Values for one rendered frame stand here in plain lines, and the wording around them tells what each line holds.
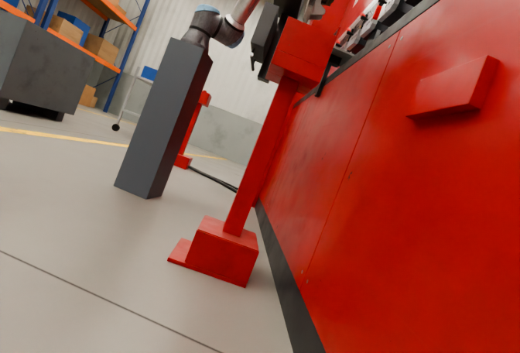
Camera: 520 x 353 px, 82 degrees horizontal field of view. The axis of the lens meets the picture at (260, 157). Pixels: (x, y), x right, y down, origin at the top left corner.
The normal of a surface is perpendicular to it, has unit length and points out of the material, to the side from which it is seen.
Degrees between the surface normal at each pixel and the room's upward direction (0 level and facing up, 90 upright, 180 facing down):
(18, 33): 90
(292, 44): 90
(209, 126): 90
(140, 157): 90
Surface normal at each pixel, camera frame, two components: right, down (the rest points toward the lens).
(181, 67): -0.09, -0.04
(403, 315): -0.93, -0.36
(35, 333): 0.37, -0.93
